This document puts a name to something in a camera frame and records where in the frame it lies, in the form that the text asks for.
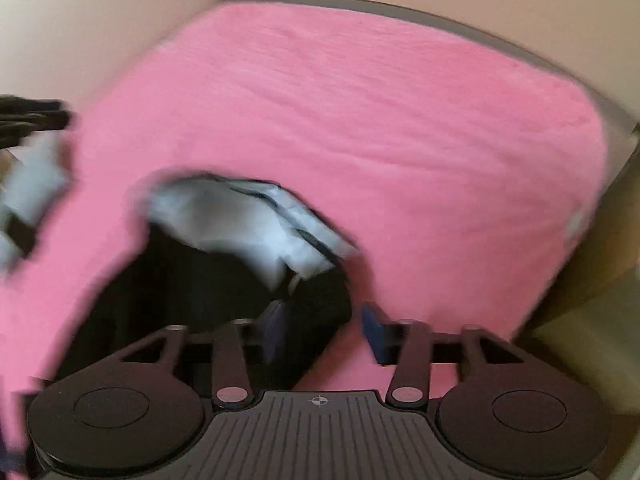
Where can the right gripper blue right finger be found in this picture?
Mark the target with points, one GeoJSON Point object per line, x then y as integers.
{"type": "Point", "coordinates": [382, 334]}

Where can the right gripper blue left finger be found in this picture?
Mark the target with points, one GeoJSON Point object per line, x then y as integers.
{"type": "Point", "coordinates": [271, 329]}

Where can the pink bed blanket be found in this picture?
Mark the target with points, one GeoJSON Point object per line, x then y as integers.
{"type": "Point", "coordinates": [465, 177]}

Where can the black trousers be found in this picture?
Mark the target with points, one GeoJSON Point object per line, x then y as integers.
{"type": "Point", "coordinates": [216, 250]}

